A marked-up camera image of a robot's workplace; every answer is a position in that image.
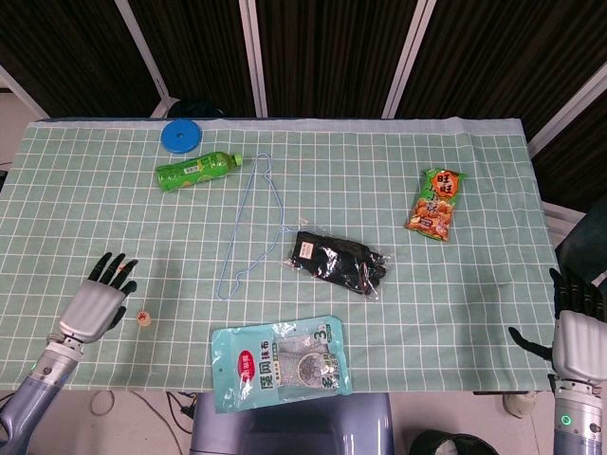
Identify blue round plastic disc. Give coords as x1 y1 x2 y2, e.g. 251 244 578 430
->
159 119 204 155

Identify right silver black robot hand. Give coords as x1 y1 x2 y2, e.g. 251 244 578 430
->
507 267 607 383

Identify white table foot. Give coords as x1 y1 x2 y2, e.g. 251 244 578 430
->
502 391 540 418

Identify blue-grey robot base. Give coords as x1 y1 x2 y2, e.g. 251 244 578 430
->
189 391 397 455

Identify green white checkered tablecloth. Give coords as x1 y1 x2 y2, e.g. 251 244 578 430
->
0 116 561 395

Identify white partition post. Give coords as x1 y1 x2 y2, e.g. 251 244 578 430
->
524 60 607 160
112 0 173 118
238 0 270 118
0 64 51 118
380 0 438 119

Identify dark chair behind table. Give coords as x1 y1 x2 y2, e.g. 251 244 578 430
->
166 97 228 118

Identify black gloves in clear bag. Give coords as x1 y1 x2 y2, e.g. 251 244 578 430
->
283 228 395 302

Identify light blue wire hanger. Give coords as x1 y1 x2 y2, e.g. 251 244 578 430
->
216 152 304 300

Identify grey looped floor cable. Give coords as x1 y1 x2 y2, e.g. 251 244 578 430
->
89 391 118 418

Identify teal cleaning cloth package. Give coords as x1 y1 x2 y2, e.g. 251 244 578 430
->
210 315 355 415

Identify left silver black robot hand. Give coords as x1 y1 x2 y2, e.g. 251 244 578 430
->
57 252 139 345

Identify green orange snack bag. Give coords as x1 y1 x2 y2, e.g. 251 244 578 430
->
404 167 469 244

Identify green tea plastic bottle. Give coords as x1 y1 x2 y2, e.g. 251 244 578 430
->
155 150 246 194

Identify black floor cable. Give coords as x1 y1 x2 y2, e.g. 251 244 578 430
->
163 391 200 432

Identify black trash bin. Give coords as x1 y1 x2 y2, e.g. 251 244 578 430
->
408 428 499 455

